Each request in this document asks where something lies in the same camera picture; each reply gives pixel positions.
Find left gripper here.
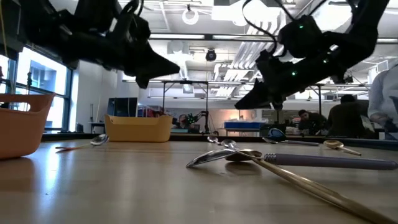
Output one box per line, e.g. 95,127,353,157
63,12,180,90

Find dark standing panel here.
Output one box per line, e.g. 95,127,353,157
106,96,139,118

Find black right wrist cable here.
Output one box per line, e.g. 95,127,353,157
241,0,330,57

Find person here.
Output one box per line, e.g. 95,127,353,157
177,114,191,129
367,58,398,141
297,109,328,131
326,93,371,139

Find white hanging ring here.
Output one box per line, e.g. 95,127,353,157
182,8,200,26

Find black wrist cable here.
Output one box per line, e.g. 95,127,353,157
241,0,330,57
120,0,146,16

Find black metal frame stand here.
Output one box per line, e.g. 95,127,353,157
306,83,373,108
161,79,210,133

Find gold spoon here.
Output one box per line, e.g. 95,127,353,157
226,149,398,224
323,139,363,157

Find blue storage bins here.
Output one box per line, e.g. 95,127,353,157
223,121,269,130

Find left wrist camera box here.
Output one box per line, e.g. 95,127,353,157
73,0,121,32

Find large window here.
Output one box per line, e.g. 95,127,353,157
0,46,74,132

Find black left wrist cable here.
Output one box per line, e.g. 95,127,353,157
120,0,146,16

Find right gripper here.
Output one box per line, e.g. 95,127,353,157
234,49,346,111

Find silver spoon red handle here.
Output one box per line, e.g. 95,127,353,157
55,133,110,152

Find yellow plastic bin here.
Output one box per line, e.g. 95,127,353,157
103,114,174,143

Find white ventilation duct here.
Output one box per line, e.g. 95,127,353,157
167,40,191,80

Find black overhead rail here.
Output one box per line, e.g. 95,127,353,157
148,32,398,44

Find red storage bin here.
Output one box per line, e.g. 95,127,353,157
137,105,165,118

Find orange plastic bin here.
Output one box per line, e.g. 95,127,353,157
0,93,55,160

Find bright ceiling light panel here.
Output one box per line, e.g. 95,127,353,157
211,0,282,22

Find silver spoon purple handle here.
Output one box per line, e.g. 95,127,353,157
262,137,320,147
185,148,398,171
220,139,246,154

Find black ceiling spotlight cluster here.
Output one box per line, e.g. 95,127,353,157
330,74,355,85

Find thin yellow cable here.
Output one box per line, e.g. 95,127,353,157
0,0,8,58

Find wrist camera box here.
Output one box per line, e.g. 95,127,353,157
277,14,325,60
73,0,121,32

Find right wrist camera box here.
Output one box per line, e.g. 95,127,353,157
277,14,325,60

